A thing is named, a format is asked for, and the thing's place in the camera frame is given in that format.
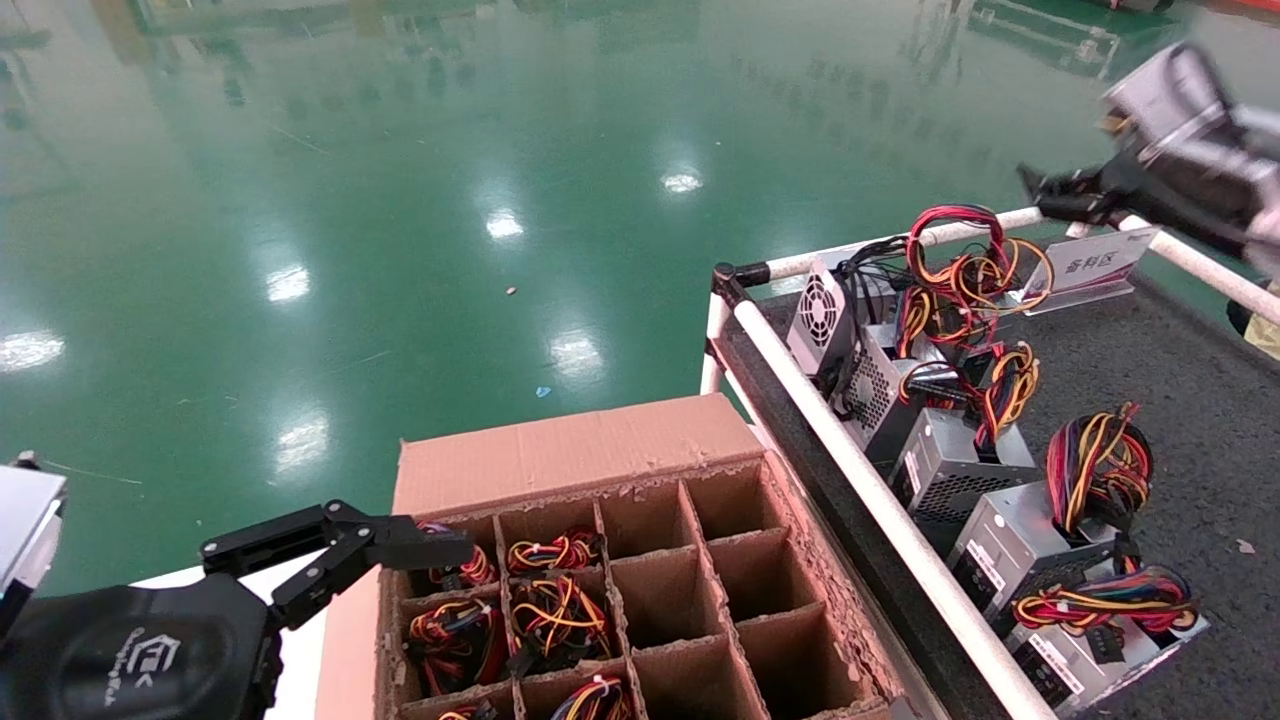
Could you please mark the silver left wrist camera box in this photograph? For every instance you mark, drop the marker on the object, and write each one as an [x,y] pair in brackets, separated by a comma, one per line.
[25,520]

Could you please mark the green metal equipment frame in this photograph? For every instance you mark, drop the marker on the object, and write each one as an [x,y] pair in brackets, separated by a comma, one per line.
[1050,35]

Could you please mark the cardboard box with dividers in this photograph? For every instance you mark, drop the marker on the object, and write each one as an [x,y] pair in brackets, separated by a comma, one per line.
[570,450]

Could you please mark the silver power supply flat bundle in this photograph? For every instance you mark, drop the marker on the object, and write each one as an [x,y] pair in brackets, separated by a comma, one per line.
[1090,660]

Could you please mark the beige cloth object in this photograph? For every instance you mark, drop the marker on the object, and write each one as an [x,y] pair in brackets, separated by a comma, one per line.
[1266,335]

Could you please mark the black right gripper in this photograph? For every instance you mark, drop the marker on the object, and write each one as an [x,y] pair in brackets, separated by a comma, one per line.
[1195,195]

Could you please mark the silver power supply thick bundle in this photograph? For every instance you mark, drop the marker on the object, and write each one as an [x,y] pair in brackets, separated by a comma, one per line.
[1010,550]

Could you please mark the silver power supply with fan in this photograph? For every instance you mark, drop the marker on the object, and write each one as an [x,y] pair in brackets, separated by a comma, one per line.
[820,315]

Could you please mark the clear acrylic sign stand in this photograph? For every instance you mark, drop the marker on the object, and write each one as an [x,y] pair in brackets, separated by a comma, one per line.
[1095,268]

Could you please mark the dark grey table mat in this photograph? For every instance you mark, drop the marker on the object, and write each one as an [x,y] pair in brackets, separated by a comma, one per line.
[1190,400]

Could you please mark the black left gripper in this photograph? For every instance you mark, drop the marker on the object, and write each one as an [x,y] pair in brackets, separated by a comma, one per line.
[130,650]

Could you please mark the power supply with mesh side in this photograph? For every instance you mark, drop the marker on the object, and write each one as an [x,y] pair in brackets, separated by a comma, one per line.
[870,390]

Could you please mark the white pipe table frame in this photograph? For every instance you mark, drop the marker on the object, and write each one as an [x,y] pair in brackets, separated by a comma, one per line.
[820,410]

